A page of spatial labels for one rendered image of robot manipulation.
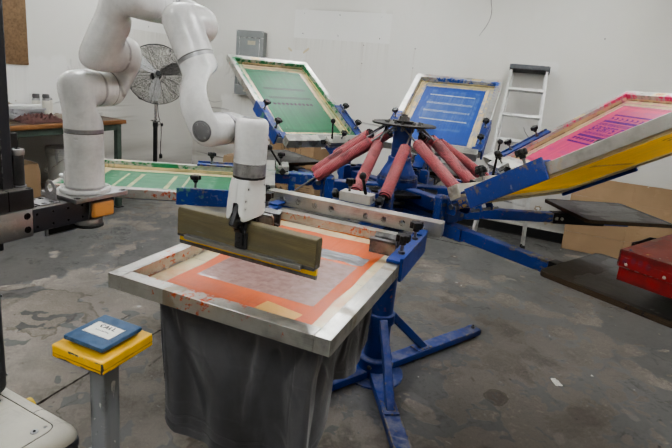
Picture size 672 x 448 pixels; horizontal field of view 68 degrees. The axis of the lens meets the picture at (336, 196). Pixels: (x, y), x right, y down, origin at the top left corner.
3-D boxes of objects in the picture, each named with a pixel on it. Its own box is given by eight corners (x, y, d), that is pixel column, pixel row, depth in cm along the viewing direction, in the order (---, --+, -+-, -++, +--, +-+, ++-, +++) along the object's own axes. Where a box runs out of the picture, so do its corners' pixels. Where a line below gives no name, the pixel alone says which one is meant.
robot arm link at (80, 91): (51, 131, 127) (48, 66, 123) (92, 127, 139) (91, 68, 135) (80, 136, 124) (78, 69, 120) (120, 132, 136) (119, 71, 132)
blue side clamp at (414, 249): (400, 282, 143) (403, 259, 141) (383, 278, 144) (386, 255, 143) (424, 252, 170) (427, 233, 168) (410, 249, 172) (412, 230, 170)
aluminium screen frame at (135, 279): (329, 358, 99) (331, 340, 98) (108, 287, 120) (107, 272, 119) (422, 248, 170) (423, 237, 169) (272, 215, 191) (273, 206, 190)
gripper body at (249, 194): (247, 165, 121) (245, 210, 124) (222, 171, 112) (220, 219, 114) (274, 170, 118) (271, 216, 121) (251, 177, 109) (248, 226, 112)
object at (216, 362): (302, 493, 120) (317, 331, 109) (154, 429, 136) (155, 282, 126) (307, 484, 122) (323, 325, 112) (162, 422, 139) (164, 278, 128)
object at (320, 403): (306, 484, 121) (321, 327, 111) (293, 479, 123) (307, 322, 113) (369, 385, 163) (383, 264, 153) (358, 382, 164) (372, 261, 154)
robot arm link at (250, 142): (199, 110, 112) (223, 109, 121) (198, 157, 115) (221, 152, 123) (259, 119, 107) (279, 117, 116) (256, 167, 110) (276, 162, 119)
